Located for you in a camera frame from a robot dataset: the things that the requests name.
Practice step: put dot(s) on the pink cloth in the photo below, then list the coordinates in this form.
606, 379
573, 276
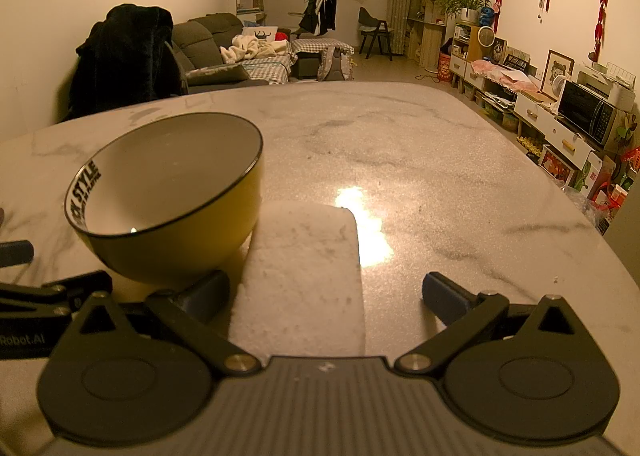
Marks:
487, 68

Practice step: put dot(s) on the white sponge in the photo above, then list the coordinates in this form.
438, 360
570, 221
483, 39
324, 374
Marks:
300, 276

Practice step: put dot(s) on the white printer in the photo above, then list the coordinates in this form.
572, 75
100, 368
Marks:
607, 85

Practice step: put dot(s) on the checked ottoman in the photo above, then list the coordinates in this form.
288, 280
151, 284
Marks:
315, 45

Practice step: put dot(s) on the yellow bowl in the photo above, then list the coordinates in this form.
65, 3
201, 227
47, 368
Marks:
190, 216

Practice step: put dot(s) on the white drawer cabinet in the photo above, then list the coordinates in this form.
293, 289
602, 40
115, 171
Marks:
545, 123

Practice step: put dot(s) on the clothes on coat rack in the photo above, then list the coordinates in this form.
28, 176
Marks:
319, 5

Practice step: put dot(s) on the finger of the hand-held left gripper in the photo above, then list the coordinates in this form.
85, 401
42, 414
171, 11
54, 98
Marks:
80, 282
15, 253

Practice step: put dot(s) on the checked sofa cover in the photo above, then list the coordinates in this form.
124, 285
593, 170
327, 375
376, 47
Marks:
270, 68

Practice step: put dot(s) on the framed portrait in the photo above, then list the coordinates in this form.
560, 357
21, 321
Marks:
557, 68

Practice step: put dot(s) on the white blanket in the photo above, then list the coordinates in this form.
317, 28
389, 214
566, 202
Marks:
245, 48

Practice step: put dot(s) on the dark wooden chair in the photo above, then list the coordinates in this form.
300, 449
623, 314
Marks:
375, 33

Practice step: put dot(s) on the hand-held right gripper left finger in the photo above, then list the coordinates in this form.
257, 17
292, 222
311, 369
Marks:
207, 293

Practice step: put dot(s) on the grey backpack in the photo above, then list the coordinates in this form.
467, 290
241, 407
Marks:
336, 63

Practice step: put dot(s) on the white cushion with black print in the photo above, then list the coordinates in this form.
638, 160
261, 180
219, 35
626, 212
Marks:
260, 34

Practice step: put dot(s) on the black coat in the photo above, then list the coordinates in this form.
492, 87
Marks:
125, 55

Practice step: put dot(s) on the wooden shelf cabinet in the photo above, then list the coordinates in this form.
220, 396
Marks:
462, 63

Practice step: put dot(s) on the red bucket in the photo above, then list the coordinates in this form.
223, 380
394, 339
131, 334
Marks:
445, 69

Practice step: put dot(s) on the small white fan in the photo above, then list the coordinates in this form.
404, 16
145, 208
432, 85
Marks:
558, 86

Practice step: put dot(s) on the red cushion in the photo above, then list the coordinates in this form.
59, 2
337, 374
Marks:
282, 37

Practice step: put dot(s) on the grey sofa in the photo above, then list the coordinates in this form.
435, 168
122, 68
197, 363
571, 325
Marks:
210, 28

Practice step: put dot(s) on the blue plush toy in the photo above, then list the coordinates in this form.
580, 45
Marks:
488, 16

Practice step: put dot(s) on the green potted plant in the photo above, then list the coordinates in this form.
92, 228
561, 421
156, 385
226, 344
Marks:
462, 0

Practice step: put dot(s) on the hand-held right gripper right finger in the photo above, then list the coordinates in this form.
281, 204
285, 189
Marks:
445, 296

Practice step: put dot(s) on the black microwave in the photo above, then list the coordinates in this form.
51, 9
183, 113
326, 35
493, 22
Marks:
585, 110

